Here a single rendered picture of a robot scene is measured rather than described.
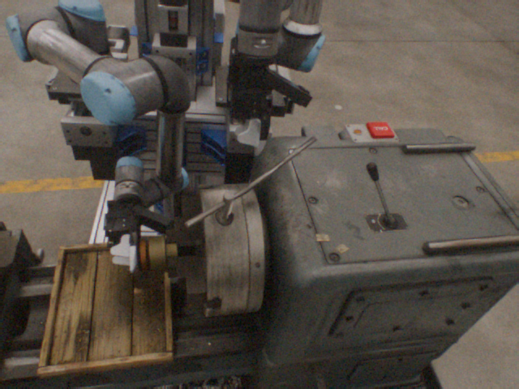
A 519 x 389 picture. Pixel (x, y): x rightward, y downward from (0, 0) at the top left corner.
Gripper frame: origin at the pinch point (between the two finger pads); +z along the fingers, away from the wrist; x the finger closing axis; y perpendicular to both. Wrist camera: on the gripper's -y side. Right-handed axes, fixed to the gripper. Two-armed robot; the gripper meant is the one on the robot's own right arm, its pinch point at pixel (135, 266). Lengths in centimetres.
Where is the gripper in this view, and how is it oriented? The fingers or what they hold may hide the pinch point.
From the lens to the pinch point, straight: 101.7
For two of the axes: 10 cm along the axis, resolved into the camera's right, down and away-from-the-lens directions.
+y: -9.8, 0.5, -2.0
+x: 1.2, -6.8, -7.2
